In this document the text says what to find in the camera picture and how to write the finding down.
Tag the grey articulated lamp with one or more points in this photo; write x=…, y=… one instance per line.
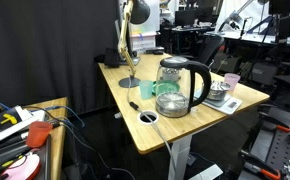
x=233, y=16

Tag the teal plastic cup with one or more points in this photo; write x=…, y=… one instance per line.
x=145, y=90

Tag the green plastic plate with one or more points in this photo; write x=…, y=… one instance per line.
x=153, y=88

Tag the round steel black container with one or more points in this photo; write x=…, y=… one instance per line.
x=170, y=75

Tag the white plug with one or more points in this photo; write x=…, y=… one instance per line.
x=117, y=115

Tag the black bar shaped device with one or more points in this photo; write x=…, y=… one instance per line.
x=155, y=51

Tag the small black box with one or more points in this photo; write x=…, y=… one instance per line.
x=111, y=57

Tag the white printed cardboard box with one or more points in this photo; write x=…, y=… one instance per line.
x=145, y=41

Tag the black computer monitor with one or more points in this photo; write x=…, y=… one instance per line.
x=129, y=40

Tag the white desk leg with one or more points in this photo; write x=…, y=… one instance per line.
x=180, y=156

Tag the black mesh office chair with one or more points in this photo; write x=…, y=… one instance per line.
x=210, y=46

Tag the background black monitor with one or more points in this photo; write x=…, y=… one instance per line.
x=184, y=18
x=205, y=14

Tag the white kitchen scale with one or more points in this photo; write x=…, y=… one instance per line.
x=230, y=106

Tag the pink plastic cup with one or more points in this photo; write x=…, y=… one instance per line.
x=232, y=81

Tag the black curtain backdrop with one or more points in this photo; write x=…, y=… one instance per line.
x=48, y=50

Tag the orange plastic cup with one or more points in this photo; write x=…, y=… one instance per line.
x=38, y=134

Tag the white flat box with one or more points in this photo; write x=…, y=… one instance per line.
x=26, y=116

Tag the grey metal tray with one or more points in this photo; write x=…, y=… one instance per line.
x=45, y=160

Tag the black padded office chair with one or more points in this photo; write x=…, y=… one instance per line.
x=285, y=80

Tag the black perforated table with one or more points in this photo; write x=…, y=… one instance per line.
x=278, y=150

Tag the pink disc red rim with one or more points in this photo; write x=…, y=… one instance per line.
x=21, y=168

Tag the yellow black screwdriver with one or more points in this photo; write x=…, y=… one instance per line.
x=5, y=165

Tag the blue triangular frame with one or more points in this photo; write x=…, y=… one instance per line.
x=265, y=25

